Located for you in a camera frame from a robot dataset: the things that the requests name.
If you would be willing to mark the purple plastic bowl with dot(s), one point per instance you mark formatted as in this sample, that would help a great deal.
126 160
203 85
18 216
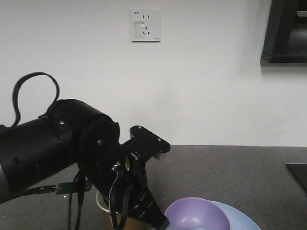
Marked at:
191 213

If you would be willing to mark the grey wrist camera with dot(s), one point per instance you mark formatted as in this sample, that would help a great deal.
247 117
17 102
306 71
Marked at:
147 144

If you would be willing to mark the black range hood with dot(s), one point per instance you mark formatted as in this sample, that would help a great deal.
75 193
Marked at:
286 34

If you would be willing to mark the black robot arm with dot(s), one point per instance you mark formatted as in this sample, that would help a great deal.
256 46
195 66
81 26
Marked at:
72 132

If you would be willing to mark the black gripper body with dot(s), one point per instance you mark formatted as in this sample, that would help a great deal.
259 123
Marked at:
123 182

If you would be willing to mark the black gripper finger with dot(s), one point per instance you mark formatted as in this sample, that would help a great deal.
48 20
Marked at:
161 222

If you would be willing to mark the black induction cooktop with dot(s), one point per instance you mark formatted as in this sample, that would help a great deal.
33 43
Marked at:
299 173

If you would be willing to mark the brown paper cup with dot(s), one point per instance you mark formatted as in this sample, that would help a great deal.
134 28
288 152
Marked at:
131 224

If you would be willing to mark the white wall power socket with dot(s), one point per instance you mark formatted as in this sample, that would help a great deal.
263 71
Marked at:
145 25

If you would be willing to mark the light blue plastic plate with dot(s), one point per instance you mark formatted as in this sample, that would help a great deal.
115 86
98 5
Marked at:
237 219

